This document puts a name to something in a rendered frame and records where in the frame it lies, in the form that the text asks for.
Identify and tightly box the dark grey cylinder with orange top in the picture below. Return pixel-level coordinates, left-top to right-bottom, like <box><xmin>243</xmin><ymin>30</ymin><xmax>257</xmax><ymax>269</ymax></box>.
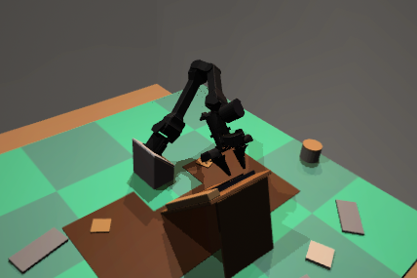
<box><xmin>299</xmin><ymin>139</ymin><xmax>322</xmax><ymax>163</ymax></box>

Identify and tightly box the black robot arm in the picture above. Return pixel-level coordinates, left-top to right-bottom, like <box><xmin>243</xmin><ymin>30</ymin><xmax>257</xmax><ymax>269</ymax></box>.
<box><xmin>144</xmin><ymin>60</ymin><xmax>245</xmax><ymax>156</ymax></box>

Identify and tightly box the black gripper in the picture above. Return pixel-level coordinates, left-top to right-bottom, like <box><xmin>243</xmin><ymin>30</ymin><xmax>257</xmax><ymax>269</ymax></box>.
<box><xmin>201</xmin><ymin>125</ymin><xmax>253</xmax><ymax>176</ymax></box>

